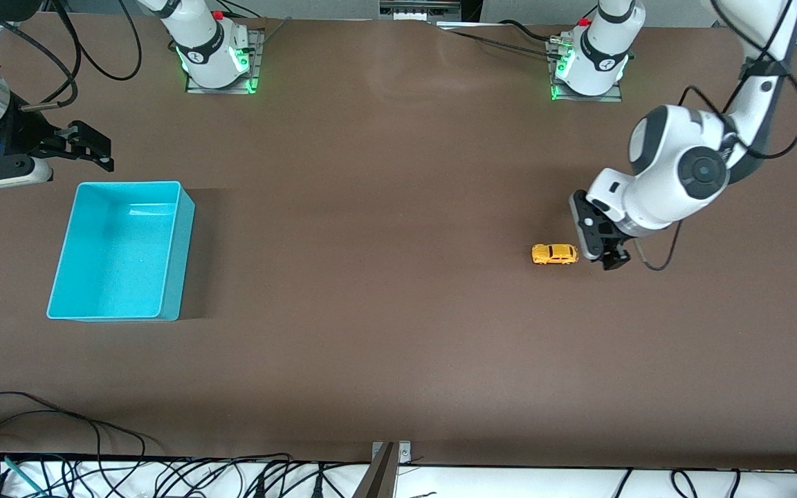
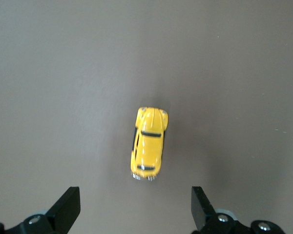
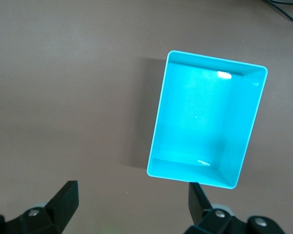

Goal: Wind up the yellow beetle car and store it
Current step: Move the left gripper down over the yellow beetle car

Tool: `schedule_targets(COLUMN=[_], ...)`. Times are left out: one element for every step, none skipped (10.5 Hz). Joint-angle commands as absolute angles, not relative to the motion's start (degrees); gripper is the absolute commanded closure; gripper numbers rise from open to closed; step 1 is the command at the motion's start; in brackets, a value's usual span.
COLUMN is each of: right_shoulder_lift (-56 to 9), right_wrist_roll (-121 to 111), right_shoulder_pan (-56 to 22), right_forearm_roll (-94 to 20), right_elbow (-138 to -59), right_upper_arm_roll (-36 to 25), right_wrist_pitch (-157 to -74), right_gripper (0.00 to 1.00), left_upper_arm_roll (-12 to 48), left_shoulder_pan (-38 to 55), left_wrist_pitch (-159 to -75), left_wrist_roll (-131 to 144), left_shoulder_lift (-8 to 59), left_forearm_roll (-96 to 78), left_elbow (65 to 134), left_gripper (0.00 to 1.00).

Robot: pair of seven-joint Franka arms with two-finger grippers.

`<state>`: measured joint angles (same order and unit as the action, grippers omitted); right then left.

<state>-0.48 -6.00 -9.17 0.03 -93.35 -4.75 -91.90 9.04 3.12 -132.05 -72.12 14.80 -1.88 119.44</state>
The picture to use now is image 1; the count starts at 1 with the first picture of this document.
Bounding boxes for yellow beetle toy car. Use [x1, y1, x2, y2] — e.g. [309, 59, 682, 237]
[531, 243, 579, 266]

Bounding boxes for teal plastic bin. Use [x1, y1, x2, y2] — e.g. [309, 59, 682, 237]
[46, 181, 196, 322]

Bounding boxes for white power strip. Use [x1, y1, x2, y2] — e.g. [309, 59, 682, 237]
[379, 0, 463, 22]

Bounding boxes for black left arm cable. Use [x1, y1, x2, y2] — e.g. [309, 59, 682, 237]
[634, 0, 797, 272]

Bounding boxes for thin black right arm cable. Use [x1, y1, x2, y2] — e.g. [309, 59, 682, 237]
[51, 0, 143, 82]

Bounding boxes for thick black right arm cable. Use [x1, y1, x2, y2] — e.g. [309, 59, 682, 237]
[0, 0, 82, 111]

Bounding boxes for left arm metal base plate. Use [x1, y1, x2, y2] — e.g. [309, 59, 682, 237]
[549, 38, 625, 103]

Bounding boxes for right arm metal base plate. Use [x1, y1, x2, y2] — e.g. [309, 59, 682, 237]
[185, 29, 265, 95]

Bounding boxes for black base supply cable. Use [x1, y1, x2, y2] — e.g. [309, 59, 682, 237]
[440, 19, 560, 57]

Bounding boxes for long black looped cable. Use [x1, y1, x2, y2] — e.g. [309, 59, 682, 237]
[0, 409, 103, 478]
[0, 390, 148, 459]

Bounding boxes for metal bracket with pole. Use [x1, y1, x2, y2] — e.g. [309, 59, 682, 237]
[352, 441, 412, 498]

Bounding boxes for teal cable stub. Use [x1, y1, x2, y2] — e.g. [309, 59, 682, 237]
[3, 454, 44, 494]

